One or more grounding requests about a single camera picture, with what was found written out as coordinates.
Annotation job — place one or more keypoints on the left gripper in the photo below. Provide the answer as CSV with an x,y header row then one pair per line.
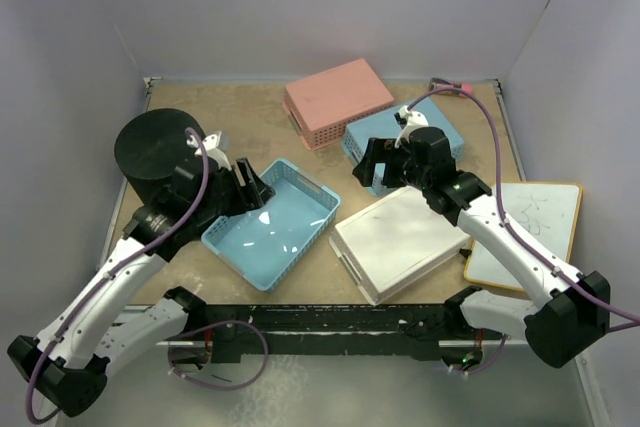
x,y
253,194

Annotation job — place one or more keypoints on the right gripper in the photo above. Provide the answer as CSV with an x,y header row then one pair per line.
x,y
376,152

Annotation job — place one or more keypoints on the light blue plastic basket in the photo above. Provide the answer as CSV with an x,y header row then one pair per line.
x,y
384,125

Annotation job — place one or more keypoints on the small blue plastic basket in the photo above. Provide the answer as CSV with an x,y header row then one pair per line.
x,y
263,246

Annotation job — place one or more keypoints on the pink plastic basket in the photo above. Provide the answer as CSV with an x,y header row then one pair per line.
x,y
321,105

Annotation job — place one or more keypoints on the white plastic basket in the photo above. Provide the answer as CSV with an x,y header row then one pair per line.
x,y
393,243

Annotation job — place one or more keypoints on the large black bucket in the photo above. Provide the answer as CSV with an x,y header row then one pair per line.
x,y
152,153

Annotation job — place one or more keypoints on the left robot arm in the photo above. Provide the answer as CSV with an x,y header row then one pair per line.
x,y
70,361

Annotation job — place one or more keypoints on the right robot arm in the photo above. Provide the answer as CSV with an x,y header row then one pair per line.
x,y
566,311

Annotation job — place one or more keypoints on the pink capped small bottle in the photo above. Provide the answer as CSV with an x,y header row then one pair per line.
x,y
451,88

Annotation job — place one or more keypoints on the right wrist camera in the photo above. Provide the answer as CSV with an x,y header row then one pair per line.
x,y
409,121

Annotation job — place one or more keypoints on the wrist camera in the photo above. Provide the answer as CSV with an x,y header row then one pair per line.
x,y
409,121
216,145

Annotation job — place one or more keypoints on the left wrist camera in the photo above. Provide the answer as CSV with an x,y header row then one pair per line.
x,y
216,145

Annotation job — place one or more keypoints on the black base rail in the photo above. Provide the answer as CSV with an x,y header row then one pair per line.
x,y
417,331

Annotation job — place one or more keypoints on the whiteboard with yellow frame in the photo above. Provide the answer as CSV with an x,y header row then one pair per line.
x,y
547,210

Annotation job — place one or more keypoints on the aluminium frame rail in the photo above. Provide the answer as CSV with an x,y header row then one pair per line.
x,y
596,404

